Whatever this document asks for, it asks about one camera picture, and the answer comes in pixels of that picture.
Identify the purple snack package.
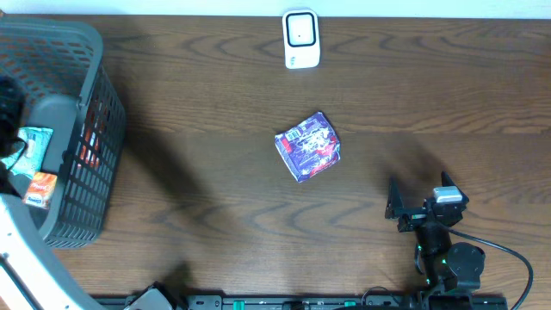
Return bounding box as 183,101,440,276
275,111,341,183

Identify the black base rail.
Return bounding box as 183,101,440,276
96,294,510,310

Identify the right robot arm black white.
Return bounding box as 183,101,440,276
385,172,486,309

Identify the teal snack packet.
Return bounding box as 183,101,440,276
1,127,53,179

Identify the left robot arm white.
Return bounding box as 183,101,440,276
1,164,103,310

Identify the grey plastic mesh basket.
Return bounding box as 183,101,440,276
1,16,126,248

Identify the small orange white packet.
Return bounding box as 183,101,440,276
22,172,58,210

